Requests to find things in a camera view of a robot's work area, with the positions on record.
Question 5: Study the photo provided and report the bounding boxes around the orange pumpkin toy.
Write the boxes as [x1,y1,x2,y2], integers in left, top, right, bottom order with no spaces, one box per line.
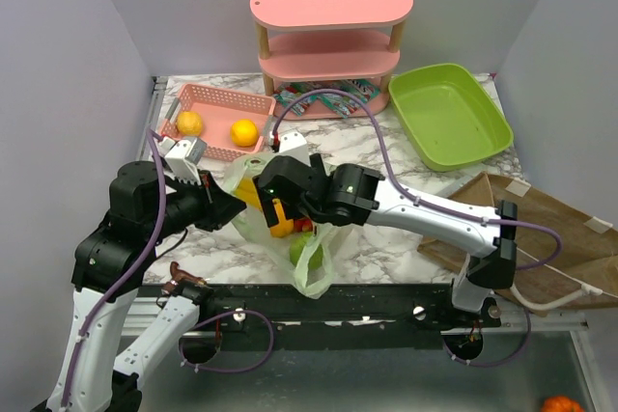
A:
[540,396,584,412]

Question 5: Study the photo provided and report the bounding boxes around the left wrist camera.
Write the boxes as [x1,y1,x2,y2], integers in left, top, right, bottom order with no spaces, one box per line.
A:
[157,136,208,185]

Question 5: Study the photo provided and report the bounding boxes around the cherry mint candy packet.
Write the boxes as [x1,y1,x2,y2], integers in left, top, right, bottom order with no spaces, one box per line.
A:
[273,82,317,116]

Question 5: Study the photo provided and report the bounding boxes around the yellow bell pepper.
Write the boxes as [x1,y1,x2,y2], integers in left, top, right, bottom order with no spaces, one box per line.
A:
[267,199,295,238]

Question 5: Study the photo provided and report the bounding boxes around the pink perforated basket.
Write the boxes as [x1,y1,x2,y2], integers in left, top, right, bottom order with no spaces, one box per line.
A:
[158,83,276,162]

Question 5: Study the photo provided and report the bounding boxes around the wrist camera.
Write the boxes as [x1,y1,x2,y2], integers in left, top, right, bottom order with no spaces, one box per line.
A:
[157,136,208,185]
[269,130,310,166]

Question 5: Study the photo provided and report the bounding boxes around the green plastic tray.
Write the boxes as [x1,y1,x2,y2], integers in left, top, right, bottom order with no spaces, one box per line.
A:
[389,63,514,172]

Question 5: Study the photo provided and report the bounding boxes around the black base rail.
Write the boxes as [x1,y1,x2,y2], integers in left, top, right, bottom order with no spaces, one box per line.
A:
[184,284,501,352]

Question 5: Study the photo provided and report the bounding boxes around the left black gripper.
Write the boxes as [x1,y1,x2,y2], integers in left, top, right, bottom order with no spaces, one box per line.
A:
[147,168,249,240]

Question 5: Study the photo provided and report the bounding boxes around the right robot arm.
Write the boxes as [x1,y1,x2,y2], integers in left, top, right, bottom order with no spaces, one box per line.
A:
[253,153,517,327]

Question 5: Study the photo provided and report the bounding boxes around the red lychee bunch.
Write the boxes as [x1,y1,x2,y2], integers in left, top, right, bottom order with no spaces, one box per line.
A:
[294,217,314,233]

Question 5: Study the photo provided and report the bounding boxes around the yellow banana bunch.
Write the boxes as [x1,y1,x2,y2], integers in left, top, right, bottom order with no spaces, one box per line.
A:
[234,177,262,211]

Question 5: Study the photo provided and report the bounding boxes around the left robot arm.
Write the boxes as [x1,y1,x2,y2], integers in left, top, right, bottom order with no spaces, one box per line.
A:
[36,161,246,411]

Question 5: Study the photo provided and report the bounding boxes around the pink three-tier shelf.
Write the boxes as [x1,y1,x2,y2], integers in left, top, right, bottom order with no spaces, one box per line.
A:
[249,0,414,114]

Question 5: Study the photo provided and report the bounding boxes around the brown paper bag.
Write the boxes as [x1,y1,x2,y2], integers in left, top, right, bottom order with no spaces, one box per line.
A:
[415,171,618,319]

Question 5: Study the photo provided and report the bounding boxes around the avocado print plastic bag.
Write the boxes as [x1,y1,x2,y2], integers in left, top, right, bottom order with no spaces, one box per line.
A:
[222,153,352,299]

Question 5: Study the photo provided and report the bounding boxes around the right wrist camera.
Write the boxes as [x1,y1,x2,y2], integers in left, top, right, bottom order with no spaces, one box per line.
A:
[269,130,310,166]

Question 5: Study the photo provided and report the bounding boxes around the yellow lemon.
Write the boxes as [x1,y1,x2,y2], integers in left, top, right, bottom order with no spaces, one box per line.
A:
[176,111,204,137]

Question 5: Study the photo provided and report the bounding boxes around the orange fruit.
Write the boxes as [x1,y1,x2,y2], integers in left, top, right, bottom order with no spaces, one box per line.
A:
[230,119,260,148]

